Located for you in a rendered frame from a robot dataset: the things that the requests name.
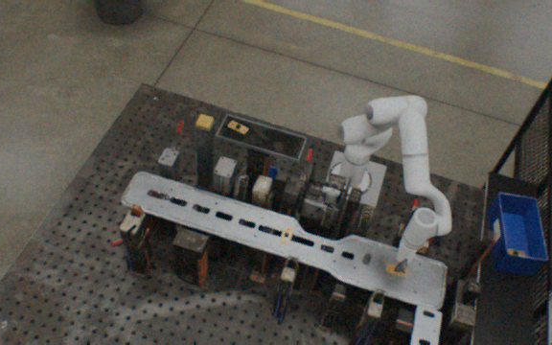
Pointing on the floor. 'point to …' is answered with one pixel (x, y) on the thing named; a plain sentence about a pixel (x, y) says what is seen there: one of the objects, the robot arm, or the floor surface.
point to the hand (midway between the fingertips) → (401, 260)
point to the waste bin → (119, 11)
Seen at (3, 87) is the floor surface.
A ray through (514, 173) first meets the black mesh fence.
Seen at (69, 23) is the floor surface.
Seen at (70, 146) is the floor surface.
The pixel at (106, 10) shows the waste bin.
